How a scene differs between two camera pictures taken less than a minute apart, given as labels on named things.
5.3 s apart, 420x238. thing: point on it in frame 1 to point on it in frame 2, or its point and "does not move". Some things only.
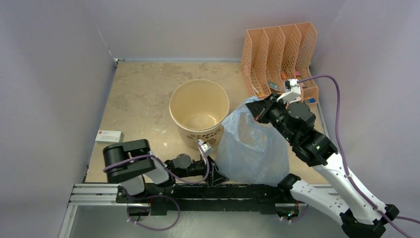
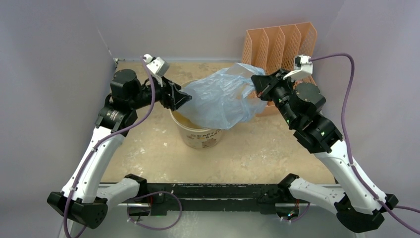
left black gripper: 215,175 to 171,96
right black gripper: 258,107 to 262,83
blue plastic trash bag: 252,152 to 224,99
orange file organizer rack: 272,55 does not move
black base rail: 162,200 does not move
